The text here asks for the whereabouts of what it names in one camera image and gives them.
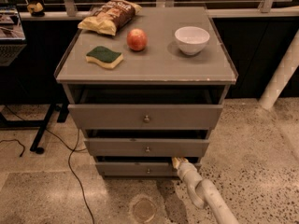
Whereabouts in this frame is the grey drawer cabinet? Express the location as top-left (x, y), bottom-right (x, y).
top-left (54, 5), bottom-right (240, 179)

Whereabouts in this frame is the short black cable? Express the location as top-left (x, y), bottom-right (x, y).
top-left (0, 138), bottom-right (26, 158)

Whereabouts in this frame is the grey bottom drawer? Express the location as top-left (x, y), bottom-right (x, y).
top-left (94, 156), bottom-right (203, 178)

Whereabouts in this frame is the black floor cable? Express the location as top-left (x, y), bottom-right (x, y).
top-left (4, 105), bottom-right (96, 224)

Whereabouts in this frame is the red apple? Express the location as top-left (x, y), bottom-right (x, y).
top-left (126, 28), bottom-right (148, 51)

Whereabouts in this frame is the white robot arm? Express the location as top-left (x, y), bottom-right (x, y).
top-left (172, 157), bottom-right (239, 224)

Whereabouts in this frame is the grey drawer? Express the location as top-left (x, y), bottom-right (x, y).
top-left (94, 156), bottom-right (203, 178)
top-left (69, 89), bottom-right (222, 130)
top-left (85, 130), bottom-right (208, 157)

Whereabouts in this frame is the white ceramic bowl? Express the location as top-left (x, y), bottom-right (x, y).
top-left (175, 26), bottom-right (210, 55)

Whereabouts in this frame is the brown yellow chip bag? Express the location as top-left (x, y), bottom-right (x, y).
top-left (78, 0), bottom-right (142, 35)

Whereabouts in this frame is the grey middle drawer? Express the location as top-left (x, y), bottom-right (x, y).
top-left (85, 130), bottom-right (208, 157)

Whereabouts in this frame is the green yellow sponge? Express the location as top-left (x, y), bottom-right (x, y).
top-left (86, 46), bottom-right (123, 69)

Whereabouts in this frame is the black desk with laptop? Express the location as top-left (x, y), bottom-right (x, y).
top-left (0, 3), bottom-right (68, 154)

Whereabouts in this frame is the yellow black object on ledge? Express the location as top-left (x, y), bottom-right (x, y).
top-left (27, 1), bottom-right (45, 17)

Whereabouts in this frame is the white diagonal pipe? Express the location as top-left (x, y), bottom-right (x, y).
top-left (259, 30), bottom-right (299, 109)

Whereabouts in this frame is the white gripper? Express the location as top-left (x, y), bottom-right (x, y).
top-left (172, 157), bottom-right (202, 188)

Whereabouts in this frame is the grey top drawer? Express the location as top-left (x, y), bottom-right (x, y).
top-left (69, 89), bottom-right (222, 130)

